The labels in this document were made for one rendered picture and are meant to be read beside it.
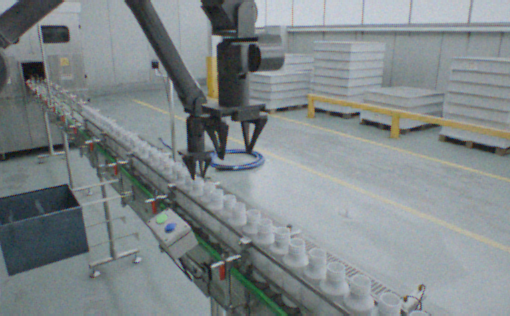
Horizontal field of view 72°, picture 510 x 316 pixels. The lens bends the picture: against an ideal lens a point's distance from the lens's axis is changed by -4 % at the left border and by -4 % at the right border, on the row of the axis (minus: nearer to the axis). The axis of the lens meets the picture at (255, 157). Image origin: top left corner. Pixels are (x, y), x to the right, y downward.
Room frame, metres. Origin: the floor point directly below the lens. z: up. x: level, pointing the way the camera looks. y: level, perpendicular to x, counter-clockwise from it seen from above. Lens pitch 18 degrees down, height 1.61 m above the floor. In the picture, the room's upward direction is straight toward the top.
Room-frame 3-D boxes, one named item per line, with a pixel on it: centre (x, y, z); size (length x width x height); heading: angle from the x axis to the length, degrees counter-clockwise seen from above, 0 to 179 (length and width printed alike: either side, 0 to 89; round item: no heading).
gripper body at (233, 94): (0.65, 0.04, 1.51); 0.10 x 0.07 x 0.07; 127
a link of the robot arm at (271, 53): (0.68, 0.01, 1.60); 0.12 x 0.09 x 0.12; 128
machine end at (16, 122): (5.59, 3.48, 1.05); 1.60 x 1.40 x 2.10; 36
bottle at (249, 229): (0.86, 0.01, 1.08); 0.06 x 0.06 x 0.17
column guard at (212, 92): (10.12, 1.11, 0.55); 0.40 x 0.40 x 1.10; 36
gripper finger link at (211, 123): (0.64, 0.05, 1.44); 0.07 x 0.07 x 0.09; 37
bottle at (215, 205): (1.00, 0.12, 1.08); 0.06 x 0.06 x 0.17
